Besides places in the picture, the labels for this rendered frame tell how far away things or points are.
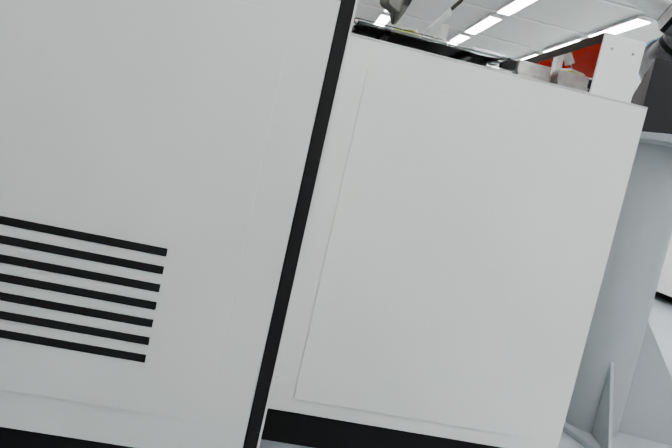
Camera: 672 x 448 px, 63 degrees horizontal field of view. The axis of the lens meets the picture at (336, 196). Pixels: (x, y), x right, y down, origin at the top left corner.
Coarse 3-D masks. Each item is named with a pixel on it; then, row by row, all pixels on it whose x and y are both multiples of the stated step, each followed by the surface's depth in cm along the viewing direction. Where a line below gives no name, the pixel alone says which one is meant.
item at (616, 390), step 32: (640, 160) 146; (640, 192) 145; (640, 224) 144; (608, 256) 149; (640, 256) 144; (608, 288) 148; (640, 288) 145; (608, 320) 147; (640, 320) 146; (608, 352) 147; (640, 352) 152; (576, 384) 151; (608, 384) 145; (640, 384) 152; (576, 416) 150; (608, 416) 141; (640, 416) 153
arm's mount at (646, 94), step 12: (660, 60) 141; (648, 72) 144; (660, 72) 141; (648, 84) 142; (660, 84) 142; (636, 96) 148; (648, 96) 142; (660, 96) 142; (648, 108) 142; (660, 108) 142; (648, 120) 142; (660, 120) 142; (660, 132) 142
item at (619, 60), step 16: (608, 48) 114; (624, 48) 114; (640, 48) 115; (608, 64) 114; (624, 64) 115; (640, 64) 115; (608, 80) 115; (624, 80) 115; (608, 96) 115; (624, 96) 115
